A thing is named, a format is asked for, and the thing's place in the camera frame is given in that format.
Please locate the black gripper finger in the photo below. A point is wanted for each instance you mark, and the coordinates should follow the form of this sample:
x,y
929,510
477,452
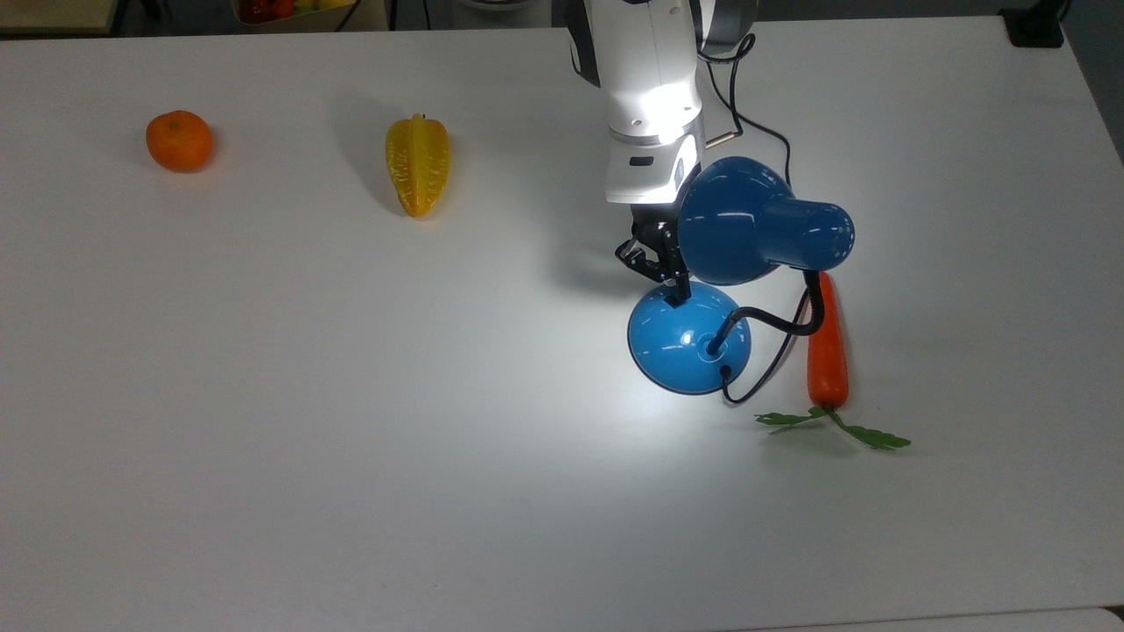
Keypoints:
x,y
634,256
674,263

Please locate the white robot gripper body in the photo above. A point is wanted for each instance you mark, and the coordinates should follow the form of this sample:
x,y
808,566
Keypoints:
x,y
650,171

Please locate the blue gooseneck desk lamp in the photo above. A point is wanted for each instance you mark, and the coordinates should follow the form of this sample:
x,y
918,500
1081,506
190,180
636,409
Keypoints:
x,y
685,347

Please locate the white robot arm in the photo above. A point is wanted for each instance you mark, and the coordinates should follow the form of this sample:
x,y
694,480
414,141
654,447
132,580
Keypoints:
x,y
641,53

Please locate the small brass connector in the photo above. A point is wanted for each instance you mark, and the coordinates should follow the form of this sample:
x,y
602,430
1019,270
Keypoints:
x,y
724,139

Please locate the orange toy carrot green leaves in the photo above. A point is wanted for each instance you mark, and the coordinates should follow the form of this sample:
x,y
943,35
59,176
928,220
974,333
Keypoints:
x,y
827,351

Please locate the yellow toy starfruit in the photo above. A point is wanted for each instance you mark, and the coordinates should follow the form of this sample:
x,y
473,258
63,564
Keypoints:
x,y
418,167

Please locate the black corner table clamp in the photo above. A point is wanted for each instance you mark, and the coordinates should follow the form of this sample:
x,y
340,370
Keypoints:
x,y
1034,26

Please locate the orange toy tangerine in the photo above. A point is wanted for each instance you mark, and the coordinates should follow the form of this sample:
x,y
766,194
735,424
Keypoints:
x,y
179,140

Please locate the white adjacent table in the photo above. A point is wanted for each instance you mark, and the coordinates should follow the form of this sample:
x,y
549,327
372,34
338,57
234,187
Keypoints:
x,y
1010,625

